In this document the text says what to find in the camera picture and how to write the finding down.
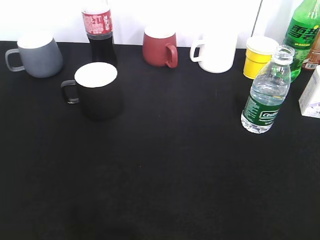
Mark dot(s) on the black ceramic mug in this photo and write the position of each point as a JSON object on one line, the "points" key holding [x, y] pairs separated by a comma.
{"points": [[96, 88]]}

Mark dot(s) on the clear water bottle green label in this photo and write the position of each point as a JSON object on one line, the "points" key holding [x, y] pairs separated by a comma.
{"points": [[268, 91]]}

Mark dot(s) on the yellow paper cup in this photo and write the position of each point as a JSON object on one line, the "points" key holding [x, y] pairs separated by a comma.
{"points": [[259, 50]]}

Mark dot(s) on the red ceramic mug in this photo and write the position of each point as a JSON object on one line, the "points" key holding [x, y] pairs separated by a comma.
{"points": [[159, 47]]}

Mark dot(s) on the white ceramic mug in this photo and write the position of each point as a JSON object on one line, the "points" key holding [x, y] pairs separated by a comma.
{"points": [[215, 52]]}

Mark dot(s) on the cola bottle red label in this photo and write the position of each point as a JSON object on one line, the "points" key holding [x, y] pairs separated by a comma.
{"points": [[97, 19]]}

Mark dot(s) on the grey ceramic mug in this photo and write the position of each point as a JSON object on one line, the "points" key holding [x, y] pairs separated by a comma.
{"points": [[39, 54]]}

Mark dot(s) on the white milk carton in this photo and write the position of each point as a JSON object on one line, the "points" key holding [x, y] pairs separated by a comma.
{"points": [[309, 101]]}

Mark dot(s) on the orange drink bottle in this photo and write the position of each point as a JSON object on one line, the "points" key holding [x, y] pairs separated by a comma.
{"points": [[313, 57]]}

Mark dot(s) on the green soda bottle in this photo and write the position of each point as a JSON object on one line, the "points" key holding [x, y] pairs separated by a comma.
{"points": [[302, 32]]}

